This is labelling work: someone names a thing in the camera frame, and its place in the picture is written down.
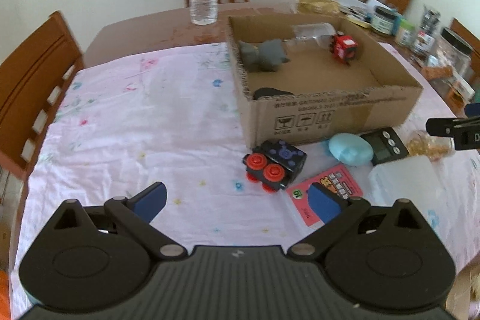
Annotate pink card pack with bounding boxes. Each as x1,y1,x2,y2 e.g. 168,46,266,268
286,164,363,227

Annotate clear jar of capsules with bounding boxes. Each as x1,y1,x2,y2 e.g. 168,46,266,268
406,130,455,162

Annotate light blue oval case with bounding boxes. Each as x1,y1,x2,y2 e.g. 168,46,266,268
328,133,374,166

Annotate black toy cube orange wheels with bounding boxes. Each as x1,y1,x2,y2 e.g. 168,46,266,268
242,140,307,193

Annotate white plastic bottle green label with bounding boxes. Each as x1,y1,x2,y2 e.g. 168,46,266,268
364,156,443,218

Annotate black digital timer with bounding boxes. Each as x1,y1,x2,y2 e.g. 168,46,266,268
360,127,408,166

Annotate black computer mouse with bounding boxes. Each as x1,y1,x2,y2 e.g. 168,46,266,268
252,87,292,100

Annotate red toy cube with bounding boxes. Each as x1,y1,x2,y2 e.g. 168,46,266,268
329,31,359,66

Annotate grey shark plush toy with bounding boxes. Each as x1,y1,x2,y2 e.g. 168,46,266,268
238,39,290,72

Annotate clear plastic bottle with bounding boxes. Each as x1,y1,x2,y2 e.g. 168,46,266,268
284,23,337,49

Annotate large clear snack jar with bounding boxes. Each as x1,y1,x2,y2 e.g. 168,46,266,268
425,27,474,103

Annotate pink floral tablecloth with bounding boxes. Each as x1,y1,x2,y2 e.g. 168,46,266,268
10,43,479,319

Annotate small green label box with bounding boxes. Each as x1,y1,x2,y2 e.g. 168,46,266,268
394,18,416,46

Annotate brown cardboard box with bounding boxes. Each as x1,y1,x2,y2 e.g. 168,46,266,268
226,14,423,148

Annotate glass jar black lid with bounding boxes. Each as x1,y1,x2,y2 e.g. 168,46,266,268
371,6,397,36

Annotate wooden chair left side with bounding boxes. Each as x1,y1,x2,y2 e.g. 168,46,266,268
1,10,84,180

